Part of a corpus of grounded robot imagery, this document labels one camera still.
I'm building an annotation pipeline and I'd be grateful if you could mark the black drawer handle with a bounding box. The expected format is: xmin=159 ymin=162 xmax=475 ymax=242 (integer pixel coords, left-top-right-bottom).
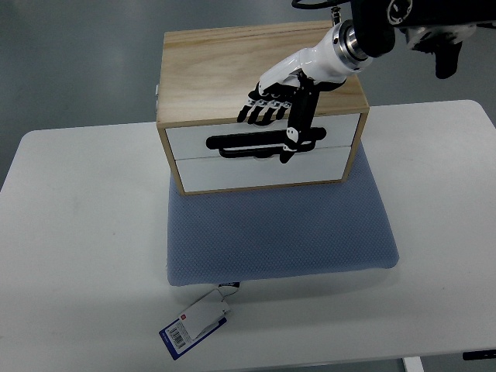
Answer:
xmin=205 ymin=127 xmax=327 ymax=159

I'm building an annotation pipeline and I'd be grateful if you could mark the white and blue tag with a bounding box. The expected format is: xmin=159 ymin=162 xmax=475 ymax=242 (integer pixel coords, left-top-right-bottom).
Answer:
xmin=159 ymin=289 xmax=231 ymax=360

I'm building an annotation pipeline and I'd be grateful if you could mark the white table leg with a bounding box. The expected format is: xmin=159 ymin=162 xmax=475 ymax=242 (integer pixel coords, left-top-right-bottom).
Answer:
xmin=402 ymin=356 xmax=425 ymax=372

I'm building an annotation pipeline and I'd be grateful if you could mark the white top drawer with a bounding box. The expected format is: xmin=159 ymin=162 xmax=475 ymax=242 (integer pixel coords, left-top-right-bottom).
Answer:
xmin=166 ymin=113 xmax=360 ymax=160

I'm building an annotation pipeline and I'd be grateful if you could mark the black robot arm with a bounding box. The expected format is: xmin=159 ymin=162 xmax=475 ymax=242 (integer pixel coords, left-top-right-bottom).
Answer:
xmin=288 ymin=1 xmax=495 ymax=85

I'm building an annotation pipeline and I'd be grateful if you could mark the black table control panel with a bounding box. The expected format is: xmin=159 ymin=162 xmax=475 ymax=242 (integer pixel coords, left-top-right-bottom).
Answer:
xmin=463 ymin=349 xmax=496 ymax=361

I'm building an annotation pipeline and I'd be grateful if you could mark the white drawer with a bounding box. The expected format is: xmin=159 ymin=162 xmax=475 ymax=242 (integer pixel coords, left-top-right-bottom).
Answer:
xmin=177 ymin=146 xmax=350 ymax=192
xmin=166 ymin=113 xmax=360 ymax=160

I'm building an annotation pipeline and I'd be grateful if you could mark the blue cushion pad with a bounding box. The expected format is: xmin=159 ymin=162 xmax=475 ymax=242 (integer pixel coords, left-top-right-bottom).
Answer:
xmin=167 ymin=149 xmax=399 ymax=286

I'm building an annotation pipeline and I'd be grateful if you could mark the white bottom drawer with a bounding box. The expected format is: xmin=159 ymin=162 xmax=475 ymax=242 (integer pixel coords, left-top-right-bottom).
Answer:
xmin=177 ymin=146 xmax=350 ymax=192

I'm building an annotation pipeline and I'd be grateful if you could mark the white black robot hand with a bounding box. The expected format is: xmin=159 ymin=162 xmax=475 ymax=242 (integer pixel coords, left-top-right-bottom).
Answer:
xmin=237 ymin=20 xmax=373 ymax=164

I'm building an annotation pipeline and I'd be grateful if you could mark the wooden drawer cabinet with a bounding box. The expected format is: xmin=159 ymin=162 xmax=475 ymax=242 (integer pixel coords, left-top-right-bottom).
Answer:
xmin=157 ymin=21 xmax=369 ymax=195

